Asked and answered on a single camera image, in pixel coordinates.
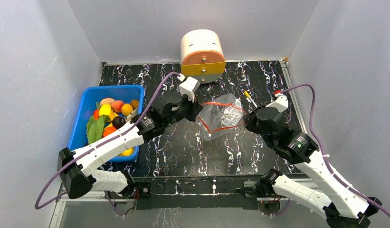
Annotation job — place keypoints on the blue plastic bin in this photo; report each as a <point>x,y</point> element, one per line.
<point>87,106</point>

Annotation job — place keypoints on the orange-yellow toy fruit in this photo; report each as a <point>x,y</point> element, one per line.
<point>126,109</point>

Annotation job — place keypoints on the dark purple toy fruit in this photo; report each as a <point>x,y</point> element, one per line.
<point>118,122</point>

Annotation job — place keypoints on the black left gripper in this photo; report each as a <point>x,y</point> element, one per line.
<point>195,108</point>

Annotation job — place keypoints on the yellow-tipped white pen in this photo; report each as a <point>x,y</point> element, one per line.
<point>250,99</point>

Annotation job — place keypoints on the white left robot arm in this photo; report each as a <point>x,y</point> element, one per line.
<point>79,169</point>

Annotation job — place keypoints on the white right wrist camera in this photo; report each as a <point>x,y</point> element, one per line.
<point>280,101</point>

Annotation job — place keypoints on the yellow toy lemon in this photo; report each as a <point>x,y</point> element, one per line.
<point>128,152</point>

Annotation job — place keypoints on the green leafy vegetable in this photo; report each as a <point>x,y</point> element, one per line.
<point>95,127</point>

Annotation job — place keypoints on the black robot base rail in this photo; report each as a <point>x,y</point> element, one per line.
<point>232,191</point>

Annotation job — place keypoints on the round three-drawer mini cabinet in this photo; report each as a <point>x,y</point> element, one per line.
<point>202,56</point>

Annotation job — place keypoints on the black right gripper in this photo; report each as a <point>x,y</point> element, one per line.
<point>253,118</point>

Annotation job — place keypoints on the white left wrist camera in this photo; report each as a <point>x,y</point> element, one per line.
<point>188,86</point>

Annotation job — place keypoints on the yellow toy bell pepper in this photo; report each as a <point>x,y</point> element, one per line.
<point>106,110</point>

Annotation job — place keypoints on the clear red-zipper zip bag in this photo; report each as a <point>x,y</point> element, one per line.
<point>220,116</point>

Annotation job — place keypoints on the orange toy pumpkin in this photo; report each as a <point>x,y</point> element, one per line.
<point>108,130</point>

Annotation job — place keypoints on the grey toy fish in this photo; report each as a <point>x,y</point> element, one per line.
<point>133,114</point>

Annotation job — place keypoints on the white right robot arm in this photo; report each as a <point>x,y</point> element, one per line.
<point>337,204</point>

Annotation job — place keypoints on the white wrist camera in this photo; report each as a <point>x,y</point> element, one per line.
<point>188,86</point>
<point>280,101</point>

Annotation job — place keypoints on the tan toy potato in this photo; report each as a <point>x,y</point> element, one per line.
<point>106,101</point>

